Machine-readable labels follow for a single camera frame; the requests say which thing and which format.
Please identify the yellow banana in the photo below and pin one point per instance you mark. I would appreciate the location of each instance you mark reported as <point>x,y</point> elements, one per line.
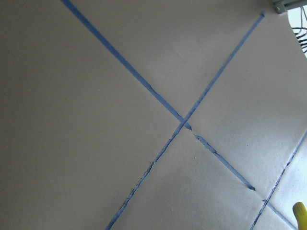
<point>300,213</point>

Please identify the aluminium frame post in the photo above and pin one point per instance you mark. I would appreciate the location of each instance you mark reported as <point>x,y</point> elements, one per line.
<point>282,6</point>

